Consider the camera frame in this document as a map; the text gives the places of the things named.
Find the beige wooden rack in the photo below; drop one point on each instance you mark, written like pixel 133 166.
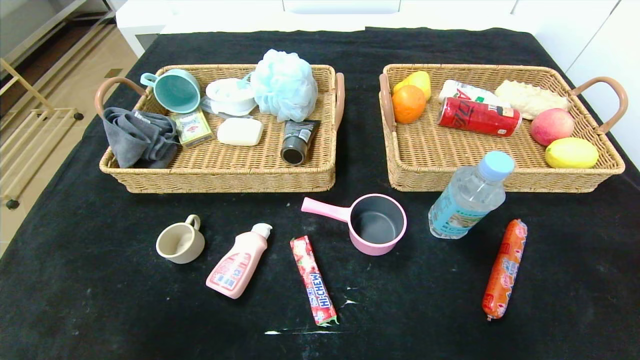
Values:
pixel 11 204

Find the clear bottle blue cap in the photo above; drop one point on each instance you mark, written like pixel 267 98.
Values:
pixel 465 200

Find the black table cloth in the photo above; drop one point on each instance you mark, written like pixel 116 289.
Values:
pixel 100 300

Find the red Hi-Chew candy stick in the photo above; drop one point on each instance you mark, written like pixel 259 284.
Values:
pixel 312 280

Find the grey low shelf unit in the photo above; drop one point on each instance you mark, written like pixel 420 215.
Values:
pixel 30 25

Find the white round container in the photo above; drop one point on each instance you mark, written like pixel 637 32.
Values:
pixel 227 95

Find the light blue bath loofah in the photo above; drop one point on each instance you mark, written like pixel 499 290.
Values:
pixel 282 85

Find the small yellow fruit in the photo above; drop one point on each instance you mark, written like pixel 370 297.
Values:
pixel 420 80

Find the grey folded towel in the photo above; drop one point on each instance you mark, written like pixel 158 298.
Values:
pixel 135 137

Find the orange sausage stick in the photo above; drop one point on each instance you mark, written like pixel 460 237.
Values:
pixel 505 270

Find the beige mug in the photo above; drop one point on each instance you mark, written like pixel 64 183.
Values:
pixel 177 245

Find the small green cream box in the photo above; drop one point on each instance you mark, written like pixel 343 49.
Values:
pixel 192 129

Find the pink detergent bottle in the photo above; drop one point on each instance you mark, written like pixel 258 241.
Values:
pixel 237 265

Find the white snack packet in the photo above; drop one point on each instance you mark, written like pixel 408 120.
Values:
pixel 460 90

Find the black cosmetic tube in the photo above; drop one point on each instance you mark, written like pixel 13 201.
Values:
pixel 297 142

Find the teal ceramic mug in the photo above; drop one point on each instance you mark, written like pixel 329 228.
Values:
pixel 175 92

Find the white soap bar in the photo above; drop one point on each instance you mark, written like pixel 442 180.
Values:
pixel 240 131

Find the white cabinet furniture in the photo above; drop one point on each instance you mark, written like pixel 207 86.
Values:
pixel 225 15

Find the orange fruit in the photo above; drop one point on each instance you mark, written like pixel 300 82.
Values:
pixel 408 104

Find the pink saucepan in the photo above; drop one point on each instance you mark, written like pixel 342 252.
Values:
pixel 377 222

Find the cream bread pastry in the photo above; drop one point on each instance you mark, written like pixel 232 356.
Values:
pixel 530 99

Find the yellow lemon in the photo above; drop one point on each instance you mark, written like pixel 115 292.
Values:
pixel 571 153

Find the red apple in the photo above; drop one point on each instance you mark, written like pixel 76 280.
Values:
pixel 552 126

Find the red cola can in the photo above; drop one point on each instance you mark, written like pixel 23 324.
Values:
pixel 480 117

